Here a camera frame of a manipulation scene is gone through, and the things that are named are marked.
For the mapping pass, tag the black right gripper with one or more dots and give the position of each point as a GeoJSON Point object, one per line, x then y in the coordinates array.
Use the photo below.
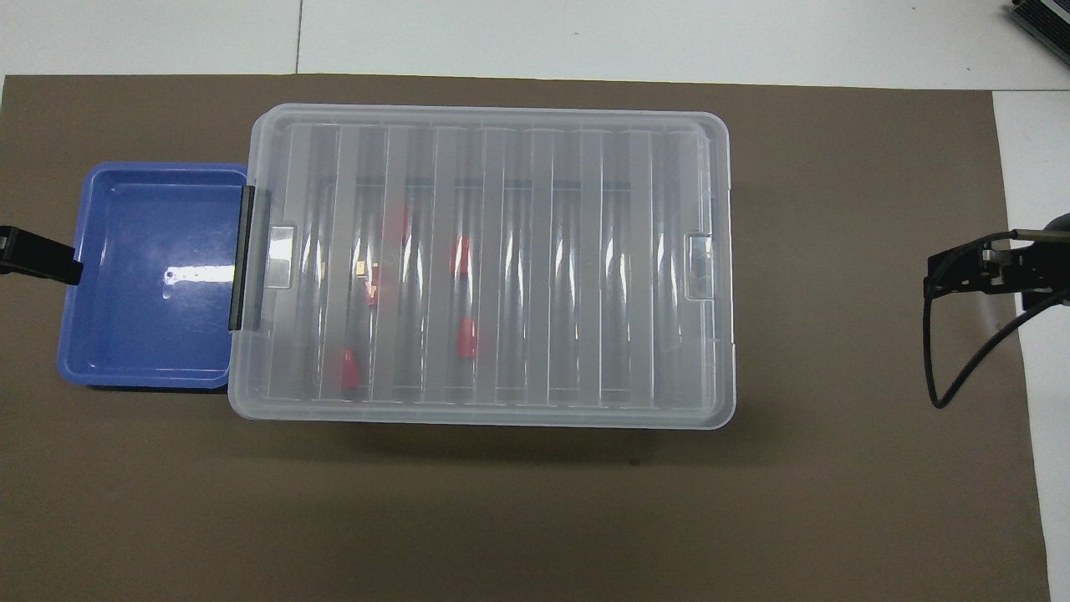
{"type": "Point", "coordinates": [1041, 272]}

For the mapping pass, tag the red block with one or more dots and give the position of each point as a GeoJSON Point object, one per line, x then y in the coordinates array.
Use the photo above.
{"type": "Point", "coordinates": [371, 288]}
{"type": "Point", "coordinates": [466, 339]}
{"type": "Point", "coordinates": [349, 369]}

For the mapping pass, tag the clear ribbed plastic box lid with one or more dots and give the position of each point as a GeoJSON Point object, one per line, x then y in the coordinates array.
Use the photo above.
{"type": "Point", "coordinates": [501, 276]}

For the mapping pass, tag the blue plastic tray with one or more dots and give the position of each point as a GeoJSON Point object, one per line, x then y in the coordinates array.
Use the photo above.
{"type": "Point", "coordinates": [142, 276]}

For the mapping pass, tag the clear plastic storage box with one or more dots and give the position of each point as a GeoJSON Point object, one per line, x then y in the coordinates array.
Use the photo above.
{"type": "Point", "coordinates": [251, 251]}

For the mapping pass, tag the black ribbed metal device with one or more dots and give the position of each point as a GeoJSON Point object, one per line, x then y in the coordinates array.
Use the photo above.
{"type": "Point", "coordinates": [1045, 21]}

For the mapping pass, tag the brown paper table mat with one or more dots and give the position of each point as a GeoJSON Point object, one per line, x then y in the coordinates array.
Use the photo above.
{"type": "Point", "coordinates": [535, 518]}

